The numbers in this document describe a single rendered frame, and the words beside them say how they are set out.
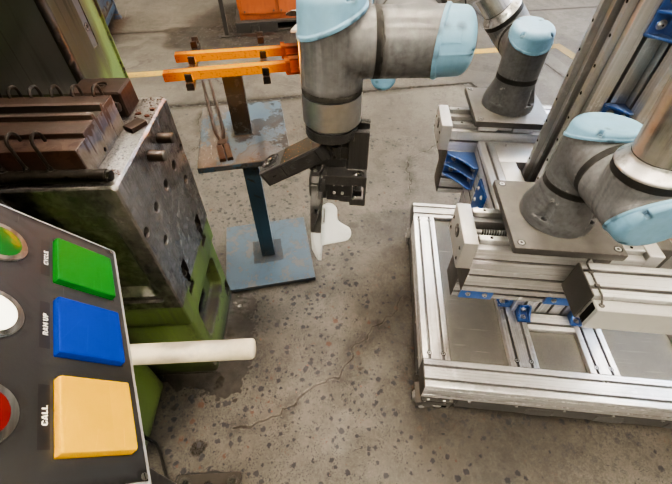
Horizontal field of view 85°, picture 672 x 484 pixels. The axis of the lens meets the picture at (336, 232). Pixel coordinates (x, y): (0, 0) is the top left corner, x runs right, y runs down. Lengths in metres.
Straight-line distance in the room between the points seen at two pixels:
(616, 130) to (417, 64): 0.45
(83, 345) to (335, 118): 0.37
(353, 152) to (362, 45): 0.14
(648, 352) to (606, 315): 0.72
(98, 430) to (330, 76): 0.42
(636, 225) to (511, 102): 0.65
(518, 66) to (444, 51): 0.79
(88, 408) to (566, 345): 1.38
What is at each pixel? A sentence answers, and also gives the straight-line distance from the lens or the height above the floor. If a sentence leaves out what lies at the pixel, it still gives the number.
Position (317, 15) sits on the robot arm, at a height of 1.27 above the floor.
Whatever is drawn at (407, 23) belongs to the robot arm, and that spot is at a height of 1.26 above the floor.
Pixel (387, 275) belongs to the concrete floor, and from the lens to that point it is 1.74.
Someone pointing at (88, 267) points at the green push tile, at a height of 1.01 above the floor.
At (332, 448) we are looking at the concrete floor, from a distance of 1.43.
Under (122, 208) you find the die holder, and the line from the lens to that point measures 0.90.
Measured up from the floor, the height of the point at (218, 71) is 0.95.
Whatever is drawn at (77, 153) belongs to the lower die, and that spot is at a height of 0.97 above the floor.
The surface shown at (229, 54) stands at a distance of 1.27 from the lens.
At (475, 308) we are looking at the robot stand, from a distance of 1.48.
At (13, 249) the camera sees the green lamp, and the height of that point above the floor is 1.08.
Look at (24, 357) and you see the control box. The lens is 0.46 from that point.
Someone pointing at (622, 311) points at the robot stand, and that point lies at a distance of 0.97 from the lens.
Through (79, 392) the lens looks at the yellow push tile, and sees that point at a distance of 0.46.
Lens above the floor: 1.39
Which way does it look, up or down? 47 degrees down
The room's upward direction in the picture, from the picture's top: straight up
